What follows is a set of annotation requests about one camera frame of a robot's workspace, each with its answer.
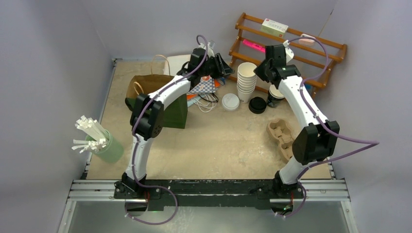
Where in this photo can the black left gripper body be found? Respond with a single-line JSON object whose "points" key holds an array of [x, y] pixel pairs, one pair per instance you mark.
{"points": [[212, 68]]}

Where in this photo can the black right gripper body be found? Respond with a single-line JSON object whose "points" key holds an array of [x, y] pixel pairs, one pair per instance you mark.
{"points": [[262, 71]]}

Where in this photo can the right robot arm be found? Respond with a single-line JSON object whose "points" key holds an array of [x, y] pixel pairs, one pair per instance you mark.
{"points": [[316, 140]]}

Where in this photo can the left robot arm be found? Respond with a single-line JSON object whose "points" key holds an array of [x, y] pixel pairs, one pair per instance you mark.
{"points": [[147, 117]]}

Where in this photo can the dark printed coffee cup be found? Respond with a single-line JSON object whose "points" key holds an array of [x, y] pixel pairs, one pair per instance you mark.
{"points": [[275, 97]]}

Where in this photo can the blue checkered bakery bag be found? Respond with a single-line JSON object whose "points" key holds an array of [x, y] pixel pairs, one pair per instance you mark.
{"points": [[205, 86]]}

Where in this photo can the stack of white paper cups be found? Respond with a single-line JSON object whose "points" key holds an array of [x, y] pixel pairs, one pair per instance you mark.
{"points": [[246, 81]]}

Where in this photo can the pink highlighter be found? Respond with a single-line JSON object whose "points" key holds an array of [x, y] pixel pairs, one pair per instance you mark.
{"points": [[253, 45]]}

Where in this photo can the white lid stack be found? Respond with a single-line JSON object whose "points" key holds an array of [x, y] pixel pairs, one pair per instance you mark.
{"points": [[230, 102]]}

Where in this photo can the orange paper bag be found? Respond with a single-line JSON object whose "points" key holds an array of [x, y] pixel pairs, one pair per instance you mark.
{"points": [[217, 84]]}

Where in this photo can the white green box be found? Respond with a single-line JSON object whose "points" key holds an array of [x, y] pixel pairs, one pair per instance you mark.
{"points": [[274, 28]]}

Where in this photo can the wooden shelf rack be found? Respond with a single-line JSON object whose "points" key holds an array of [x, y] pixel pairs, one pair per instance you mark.
{"points": [[316, 84]]}

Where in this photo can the pink white small case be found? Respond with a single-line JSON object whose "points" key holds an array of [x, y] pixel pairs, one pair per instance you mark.
{"points": [[306, 40]]}

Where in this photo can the green straw holder cup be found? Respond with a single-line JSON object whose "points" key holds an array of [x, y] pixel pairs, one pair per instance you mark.
{"points": [[112, 152]]}

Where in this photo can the wrapped white straws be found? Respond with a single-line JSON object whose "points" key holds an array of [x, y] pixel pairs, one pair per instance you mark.
{"points": [[97, 138]]}

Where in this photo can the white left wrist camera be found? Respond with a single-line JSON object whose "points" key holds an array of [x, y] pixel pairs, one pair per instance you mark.
{"points": [[210, 46]]}

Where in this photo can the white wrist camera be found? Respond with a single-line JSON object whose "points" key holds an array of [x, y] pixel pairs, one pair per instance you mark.
{"points": [[288, 51], [210, 46]]}

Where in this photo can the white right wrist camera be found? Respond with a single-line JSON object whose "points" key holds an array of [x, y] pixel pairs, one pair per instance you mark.
{"points": [[288, 51]]}

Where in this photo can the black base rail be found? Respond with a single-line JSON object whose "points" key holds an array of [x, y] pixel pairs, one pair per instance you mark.
{"points": [[262, 194]]}

